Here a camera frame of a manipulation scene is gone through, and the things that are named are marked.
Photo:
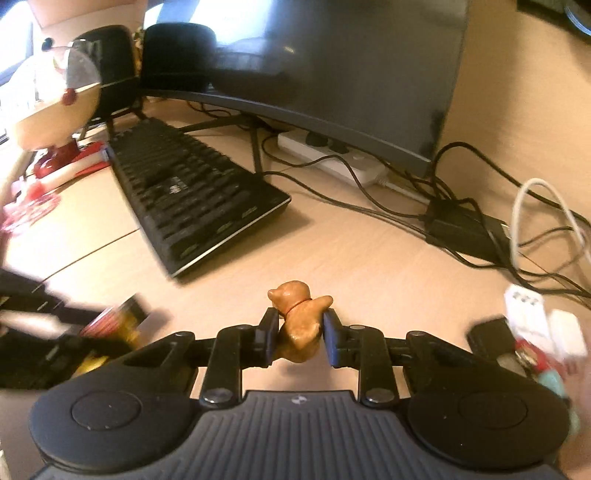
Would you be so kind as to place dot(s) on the black computer monitor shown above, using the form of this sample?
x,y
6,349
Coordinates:
x,y
332,69

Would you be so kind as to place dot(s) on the black keyboard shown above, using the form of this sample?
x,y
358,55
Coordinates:
x,y
184,194

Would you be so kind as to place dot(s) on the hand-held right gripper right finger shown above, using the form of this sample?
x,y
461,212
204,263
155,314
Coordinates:
x,y
330,342

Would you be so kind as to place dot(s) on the black round speaker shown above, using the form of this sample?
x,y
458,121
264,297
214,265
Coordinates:
x,y
178,57
104,74

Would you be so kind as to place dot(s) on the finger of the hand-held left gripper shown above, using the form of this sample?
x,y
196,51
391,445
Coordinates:
x,y
78,310
78,362

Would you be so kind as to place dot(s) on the black rectangular box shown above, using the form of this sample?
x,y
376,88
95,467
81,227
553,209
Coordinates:
x,y
491,339

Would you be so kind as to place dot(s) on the black power adapter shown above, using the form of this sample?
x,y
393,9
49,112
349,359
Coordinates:
x,y
461,226

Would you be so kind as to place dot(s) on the white power strip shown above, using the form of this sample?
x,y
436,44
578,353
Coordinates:
x,y
332,159

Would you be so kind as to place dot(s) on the yellow red toy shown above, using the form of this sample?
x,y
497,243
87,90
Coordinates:
x,y
115,323

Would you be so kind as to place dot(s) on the white plug adapter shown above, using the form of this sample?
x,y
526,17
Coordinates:
x,y
524,314

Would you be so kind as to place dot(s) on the red white stand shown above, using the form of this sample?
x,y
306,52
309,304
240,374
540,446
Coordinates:
x,y
74,164

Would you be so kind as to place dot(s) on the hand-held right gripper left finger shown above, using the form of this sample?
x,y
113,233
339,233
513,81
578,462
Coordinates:
x,y
269,339

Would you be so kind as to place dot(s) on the clear pink plastic item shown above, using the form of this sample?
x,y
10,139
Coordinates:
x,y
25,212

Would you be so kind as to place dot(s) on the brown bear figurine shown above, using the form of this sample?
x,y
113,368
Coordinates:
x,y
298,325

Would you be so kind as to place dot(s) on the white charger cube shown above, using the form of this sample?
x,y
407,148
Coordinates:
x,y
567,334

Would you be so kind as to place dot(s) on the small red teal figurine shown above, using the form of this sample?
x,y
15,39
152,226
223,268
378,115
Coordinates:
x,y
549,374

